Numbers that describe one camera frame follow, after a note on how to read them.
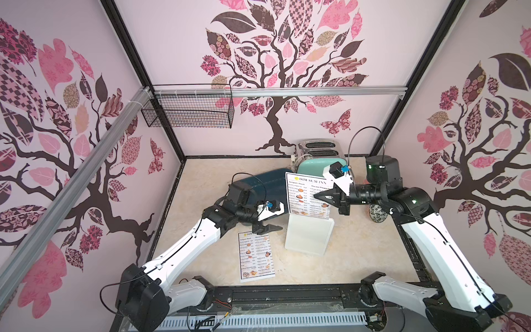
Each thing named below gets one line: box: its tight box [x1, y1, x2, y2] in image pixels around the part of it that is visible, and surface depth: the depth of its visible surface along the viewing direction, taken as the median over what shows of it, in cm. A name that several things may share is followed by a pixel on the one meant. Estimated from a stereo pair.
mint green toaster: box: [295, 138, 348, 180], surface depth 102 cm
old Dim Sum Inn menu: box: [237, 231, 276, 283], surface depth 85 cm
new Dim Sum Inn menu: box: [285, 172, 335, 220], surface depth 63 cm
